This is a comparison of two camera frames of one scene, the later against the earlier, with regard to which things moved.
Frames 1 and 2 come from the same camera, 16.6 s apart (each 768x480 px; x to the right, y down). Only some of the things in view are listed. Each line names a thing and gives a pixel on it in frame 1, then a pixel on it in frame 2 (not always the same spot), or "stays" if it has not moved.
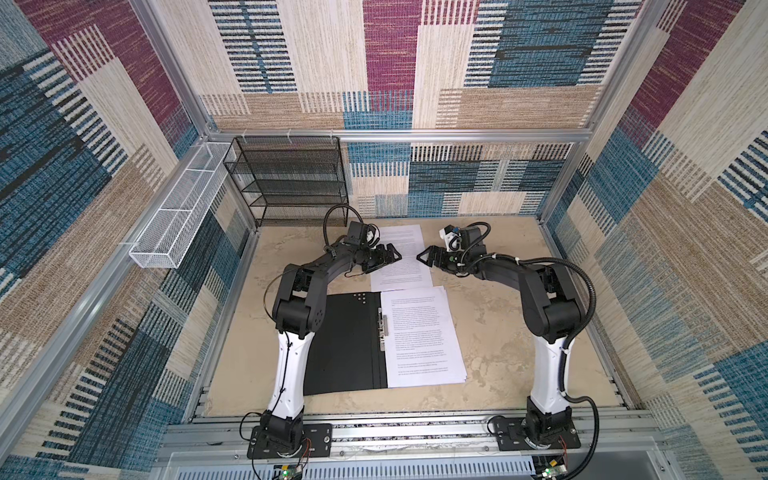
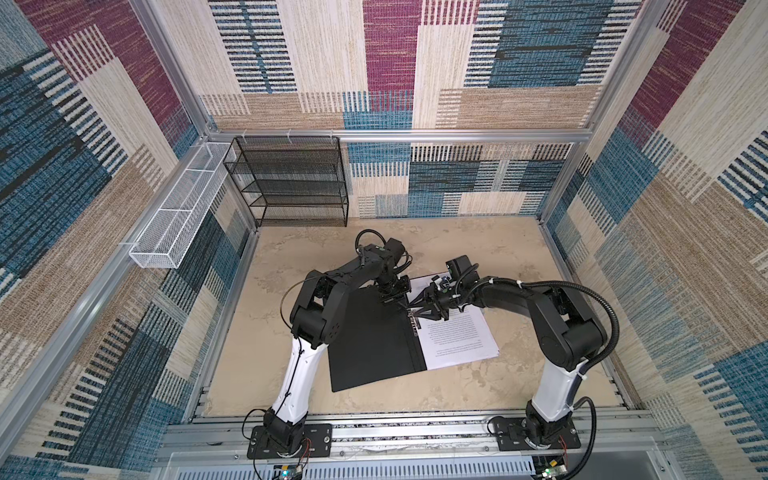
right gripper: (439, 260) to (429, 301)
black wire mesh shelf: (291, 177) stays
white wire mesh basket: (162, 243) stays
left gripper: (380, 261) to (405, 290)
